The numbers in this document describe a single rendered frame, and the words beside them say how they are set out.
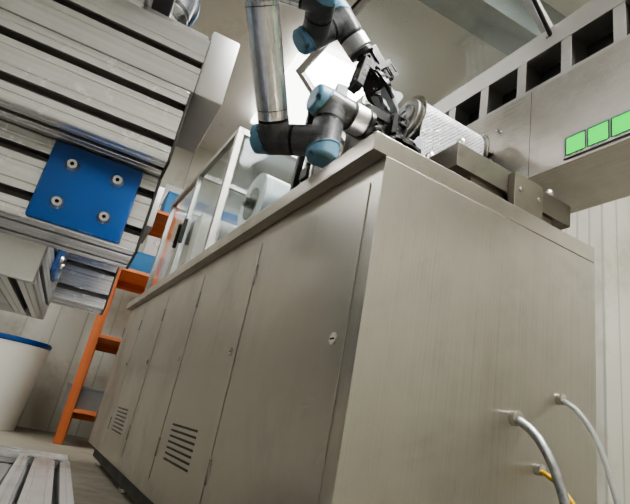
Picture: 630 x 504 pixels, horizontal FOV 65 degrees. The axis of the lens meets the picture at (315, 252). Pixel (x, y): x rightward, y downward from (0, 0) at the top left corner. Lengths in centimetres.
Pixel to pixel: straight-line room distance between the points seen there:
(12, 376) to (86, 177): 363
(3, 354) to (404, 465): 355
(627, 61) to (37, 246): 137
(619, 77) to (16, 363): 384
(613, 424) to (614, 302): 58
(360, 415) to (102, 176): 50
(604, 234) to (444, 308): 204
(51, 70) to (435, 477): 78
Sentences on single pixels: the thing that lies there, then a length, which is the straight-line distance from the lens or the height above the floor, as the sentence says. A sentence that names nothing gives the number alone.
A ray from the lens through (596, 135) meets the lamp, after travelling 145.
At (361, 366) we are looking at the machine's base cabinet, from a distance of 80.
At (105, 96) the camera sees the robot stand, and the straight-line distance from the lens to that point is 56.
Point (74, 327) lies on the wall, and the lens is 478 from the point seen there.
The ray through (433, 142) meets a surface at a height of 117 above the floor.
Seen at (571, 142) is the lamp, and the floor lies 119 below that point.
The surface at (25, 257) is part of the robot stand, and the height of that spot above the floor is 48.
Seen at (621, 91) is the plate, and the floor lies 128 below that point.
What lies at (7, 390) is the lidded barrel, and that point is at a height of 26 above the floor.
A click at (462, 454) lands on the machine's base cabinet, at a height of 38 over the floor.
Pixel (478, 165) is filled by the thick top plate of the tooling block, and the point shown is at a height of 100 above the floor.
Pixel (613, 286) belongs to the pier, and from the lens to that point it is 286.
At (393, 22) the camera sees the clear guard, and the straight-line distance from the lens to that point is 213.
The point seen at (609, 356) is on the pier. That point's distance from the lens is 273.
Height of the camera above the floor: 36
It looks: 20 degrees up
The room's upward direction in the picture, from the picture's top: 11 degrees clockwise
